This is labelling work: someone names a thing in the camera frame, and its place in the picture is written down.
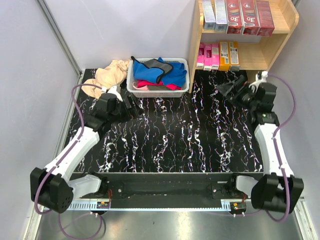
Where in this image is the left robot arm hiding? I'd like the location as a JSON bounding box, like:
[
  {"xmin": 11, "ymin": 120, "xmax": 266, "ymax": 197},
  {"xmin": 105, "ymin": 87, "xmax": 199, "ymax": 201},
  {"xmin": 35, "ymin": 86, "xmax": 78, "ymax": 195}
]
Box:
[{"xmin": 30, "ymin": 85, "xmax": 144, "ymax": 215}]

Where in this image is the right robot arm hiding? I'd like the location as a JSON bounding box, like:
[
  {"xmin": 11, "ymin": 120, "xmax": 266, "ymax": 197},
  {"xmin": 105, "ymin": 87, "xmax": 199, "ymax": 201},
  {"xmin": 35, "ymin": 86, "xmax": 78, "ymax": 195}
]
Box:
[{"xmin": 216, "ymin": 71, "xmax": 304, "ymax": 214}]

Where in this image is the yellow toothpaste box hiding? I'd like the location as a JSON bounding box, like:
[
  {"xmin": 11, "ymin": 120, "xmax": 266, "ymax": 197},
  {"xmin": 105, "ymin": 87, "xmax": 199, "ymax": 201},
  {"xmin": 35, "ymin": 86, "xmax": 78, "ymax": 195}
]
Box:
[
  {"xmin": 218, "ymin": 41, "xmax": 230, "ymax": 72},
  {"xmin": 228, "ymin": 41, "xmax": 240, "ymax": 72}
]

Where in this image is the pink cloth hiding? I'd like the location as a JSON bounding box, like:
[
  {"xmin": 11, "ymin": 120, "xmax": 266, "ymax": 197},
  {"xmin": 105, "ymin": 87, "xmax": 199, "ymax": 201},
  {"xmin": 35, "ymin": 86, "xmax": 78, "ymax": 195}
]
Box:
[{"xmin": 132, "ymin": 81, "xmax": 150, "ymax": 92}]

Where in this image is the wooden shelf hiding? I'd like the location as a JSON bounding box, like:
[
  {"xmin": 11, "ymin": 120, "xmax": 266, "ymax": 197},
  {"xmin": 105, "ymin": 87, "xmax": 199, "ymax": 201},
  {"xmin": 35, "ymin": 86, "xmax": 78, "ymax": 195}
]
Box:
[{"xmin": 187, "ymin": 0, "xmax": 299, "ymax": 93}]

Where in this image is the magenta cloth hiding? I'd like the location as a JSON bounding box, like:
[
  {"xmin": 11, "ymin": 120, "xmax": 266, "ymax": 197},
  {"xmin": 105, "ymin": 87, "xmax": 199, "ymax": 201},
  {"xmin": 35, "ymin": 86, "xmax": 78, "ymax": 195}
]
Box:
[{"xmin": 132, "ymin": 79, "xmax": 182, "ymax": 91}]

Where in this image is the blue cloth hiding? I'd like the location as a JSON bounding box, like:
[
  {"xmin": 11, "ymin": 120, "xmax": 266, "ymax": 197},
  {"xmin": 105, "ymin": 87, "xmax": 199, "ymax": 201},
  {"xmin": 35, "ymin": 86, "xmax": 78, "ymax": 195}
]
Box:
[{"xmin": 131, "ymin": 56, "xmax": 187, "ymax": 88}]

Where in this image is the beige cloth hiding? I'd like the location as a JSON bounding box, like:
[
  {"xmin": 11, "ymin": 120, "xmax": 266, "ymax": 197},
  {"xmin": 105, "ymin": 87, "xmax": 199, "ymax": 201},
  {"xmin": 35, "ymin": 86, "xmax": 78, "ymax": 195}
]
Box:
[{"xmin": 81, "ymin": 59, "xmax": 130, "ymax": 99}]

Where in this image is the dark red toothpaste box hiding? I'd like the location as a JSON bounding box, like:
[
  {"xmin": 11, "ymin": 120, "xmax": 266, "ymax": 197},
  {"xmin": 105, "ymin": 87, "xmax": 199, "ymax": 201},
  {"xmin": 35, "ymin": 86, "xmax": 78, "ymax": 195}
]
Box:
[{"xmin": 255, "ymin": 0, "xmax": 275, "ymax": 37}]

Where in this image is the silver toothpaste box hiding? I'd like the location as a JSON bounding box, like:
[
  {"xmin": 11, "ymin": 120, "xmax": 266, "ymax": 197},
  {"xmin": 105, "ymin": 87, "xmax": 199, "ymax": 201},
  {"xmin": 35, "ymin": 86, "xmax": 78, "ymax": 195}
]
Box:
[
  {"xmin": 214, "ymin": 0, "xmax": 228, "ymax": 33},
  {"xmin": 202, "ymin": 0, "xmax": 216, "ymax": 30}
]

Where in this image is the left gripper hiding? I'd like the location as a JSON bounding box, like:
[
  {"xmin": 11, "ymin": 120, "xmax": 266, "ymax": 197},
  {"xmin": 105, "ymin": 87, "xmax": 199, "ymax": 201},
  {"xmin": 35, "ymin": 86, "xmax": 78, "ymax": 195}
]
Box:
[{"xmin": 109, "ymin": 95, "xmax": 144, "ymax": 124}]

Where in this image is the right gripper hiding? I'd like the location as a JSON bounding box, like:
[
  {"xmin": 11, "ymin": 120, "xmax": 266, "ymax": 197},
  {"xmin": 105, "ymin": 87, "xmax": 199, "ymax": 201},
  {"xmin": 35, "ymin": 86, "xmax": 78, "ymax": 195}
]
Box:
[{"xmin": 216, "ymin": 75, "xmax": 258, "ymax": 111}]

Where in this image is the red 3D toothpaste box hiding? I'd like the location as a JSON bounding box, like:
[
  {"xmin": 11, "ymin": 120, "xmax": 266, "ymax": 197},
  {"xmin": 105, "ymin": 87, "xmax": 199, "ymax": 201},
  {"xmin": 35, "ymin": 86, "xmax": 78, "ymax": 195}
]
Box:
[
  {"xmin": 239, "ymin": 0, "xmax": 260, "ymax": 36},
  {"xmin": 225, "ymin": 0, "xmax": 243, "ymax": 34}
]

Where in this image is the white plastic basket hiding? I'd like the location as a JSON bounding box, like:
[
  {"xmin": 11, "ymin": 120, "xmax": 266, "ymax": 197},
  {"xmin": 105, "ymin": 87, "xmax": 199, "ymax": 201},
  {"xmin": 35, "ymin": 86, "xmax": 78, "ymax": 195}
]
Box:
[{"xmin": 126, "ymin": 57, "xmax": 190, "ymax": 98}]

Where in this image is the aluminium rail frame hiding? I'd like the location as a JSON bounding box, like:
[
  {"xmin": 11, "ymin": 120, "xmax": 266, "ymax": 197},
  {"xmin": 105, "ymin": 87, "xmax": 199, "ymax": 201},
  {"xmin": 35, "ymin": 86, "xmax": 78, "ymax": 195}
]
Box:
[{"xmin": 23, "ymin": 182, "xmax": 318, "ymax": 240}]

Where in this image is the pink toothpaste box small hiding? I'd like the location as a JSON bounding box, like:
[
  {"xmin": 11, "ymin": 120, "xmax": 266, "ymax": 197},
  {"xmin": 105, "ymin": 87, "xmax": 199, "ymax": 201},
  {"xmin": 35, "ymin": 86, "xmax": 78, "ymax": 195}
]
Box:
[{"xmin": 211, "ymin": 43, "xmax": 220, "ymax": 70}]

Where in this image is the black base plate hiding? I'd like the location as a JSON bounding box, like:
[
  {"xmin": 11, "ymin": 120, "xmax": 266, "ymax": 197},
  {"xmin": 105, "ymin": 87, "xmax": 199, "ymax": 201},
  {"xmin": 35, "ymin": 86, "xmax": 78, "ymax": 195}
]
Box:
[{"xmin": 85, "ymin": 172, "xmax": 249, "ymax": 211}]

